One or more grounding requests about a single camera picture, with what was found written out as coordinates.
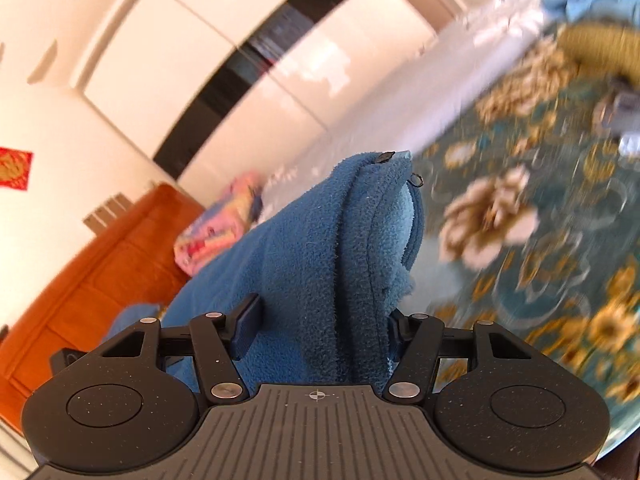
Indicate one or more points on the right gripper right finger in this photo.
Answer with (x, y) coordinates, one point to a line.
(414, 346)

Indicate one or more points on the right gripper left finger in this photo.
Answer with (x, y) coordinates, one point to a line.
(219, 341)

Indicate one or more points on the blue fleece zip jacket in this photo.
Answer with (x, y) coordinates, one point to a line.
(330, 268)

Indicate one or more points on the pink folded clothes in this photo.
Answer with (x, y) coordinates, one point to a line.
(221, 225)

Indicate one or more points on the orange wooden headboard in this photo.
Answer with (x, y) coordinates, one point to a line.
(130, 262)

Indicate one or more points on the teal floral bed sheet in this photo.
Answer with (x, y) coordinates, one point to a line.
(531, 200)

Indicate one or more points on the white glossy wardrobe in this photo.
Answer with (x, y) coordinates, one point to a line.
(207, 89)

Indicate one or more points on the red paper wall decoration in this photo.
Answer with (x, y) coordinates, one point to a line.
(15, 166)

